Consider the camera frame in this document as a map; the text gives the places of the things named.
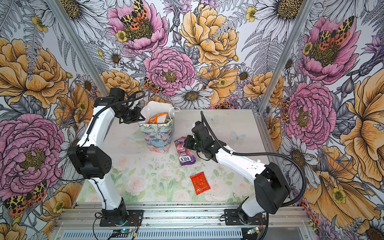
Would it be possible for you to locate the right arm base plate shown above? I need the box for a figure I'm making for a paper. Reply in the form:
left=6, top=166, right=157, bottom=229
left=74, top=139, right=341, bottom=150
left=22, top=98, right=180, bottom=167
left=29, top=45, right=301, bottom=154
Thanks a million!
left=221, top=209, right=266, bottom=227

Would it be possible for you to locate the left aluminium corner post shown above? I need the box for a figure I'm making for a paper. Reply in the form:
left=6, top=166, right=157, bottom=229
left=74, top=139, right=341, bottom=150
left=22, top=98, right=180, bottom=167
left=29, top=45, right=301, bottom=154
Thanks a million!
left=47, top=1, right=109, bottom=97

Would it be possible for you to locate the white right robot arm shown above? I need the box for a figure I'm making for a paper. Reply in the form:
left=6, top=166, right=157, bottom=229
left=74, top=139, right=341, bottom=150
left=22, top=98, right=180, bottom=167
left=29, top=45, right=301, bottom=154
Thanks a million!
left=184, top=121, right=291, bottom=224

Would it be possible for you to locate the green circuit board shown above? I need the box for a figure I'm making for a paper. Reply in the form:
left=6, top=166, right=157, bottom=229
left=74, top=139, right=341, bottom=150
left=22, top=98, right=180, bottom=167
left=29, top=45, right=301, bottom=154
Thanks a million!
left=242, top=227, right=261, bottom=235
left=114, top=228, right=139, bottom=238

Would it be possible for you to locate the green circuit board right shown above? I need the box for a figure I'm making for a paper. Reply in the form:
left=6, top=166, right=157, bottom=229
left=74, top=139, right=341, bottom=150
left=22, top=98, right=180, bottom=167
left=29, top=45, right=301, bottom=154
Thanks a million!
left=242, top=227, right=261, bottom=235

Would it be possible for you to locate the green circuit board left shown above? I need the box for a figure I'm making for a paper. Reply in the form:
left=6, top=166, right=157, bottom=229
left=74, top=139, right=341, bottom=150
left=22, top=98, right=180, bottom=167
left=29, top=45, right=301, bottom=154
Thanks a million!
left=114, top=228, right=139, bottom=238

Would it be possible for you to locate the aluminium rail frame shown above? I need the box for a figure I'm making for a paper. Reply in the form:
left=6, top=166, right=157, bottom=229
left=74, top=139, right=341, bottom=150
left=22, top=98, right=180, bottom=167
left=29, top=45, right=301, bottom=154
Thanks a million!
left=51, top=203, right=316, bottom=240

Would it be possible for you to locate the black corrugated cable conduit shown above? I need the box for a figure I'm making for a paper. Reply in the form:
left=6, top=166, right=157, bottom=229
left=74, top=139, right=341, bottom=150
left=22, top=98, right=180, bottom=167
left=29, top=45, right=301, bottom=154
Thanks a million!
left=200, top=110, right=307, bottom=240

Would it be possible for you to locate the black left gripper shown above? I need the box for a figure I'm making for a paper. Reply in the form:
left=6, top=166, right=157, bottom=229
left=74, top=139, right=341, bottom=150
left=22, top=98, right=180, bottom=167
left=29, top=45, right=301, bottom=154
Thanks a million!
left=114, top=105, right=144, bottom=124

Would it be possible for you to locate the floral paper gift bag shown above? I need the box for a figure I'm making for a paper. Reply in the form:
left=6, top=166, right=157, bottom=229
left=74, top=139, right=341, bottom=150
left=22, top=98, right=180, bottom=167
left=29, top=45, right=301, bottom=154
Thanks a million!
left=139, top=101, right=180, bottom=154

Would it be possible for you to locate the red sauce sachet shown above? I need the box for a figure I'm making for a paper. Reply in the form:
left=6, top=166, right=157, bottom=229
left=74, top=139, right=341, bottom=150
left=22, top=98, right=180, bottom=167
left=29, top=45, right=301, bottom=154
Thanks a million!
left=190, top=172, right=211, bottom=195

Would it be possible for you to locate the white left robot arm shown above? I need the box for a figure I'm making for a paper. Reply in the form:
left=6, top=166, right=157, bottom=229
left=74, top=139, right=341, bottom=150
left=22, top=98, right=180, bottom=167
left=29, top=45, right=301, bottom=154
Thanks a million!
left=67, top=88, right=145, bottom=211

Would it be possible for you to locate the purple Fox's bag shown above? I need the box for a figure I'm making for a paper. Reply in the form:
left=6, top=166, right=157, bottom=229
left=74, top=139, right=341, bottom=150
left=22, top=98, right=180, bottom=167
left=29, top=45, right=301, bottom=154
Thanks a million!
left=174, top=137, right=196, bottom=166

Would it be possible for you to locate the right aluminium corner post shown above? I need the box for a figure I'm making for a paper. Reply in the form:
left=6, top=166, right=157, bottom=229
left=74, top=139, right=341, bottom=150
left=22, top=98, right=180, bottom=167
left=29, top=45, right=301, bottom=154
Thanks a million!
left=257, top=0, right=315, bottom=115

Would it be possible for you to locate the orange snack packet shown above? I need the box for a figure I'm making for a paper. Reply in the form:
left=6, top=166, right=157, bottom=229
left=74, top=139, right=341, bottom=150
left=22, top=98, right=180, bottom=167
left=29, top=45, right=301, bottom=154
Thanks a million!
left=149, top=113, right=169, bottom=124

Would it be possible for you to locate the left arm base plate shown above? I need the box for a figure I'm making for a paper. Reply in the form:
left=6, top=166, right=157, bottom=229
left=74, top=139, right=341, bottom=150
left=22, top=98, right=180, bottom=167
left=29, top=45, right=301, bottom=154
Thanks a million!
left=100, top=210, right=144, bottom=227

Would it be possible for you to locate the aluminium corner post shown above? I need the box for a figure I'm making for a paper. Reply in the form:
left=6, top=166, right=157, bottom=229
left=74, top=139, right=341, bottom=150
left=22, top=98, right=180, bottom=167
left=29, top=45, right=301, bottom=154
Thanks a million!
left=257, top=0, right=315, bottom=115
left=47, top=1, right=109, bottom=97

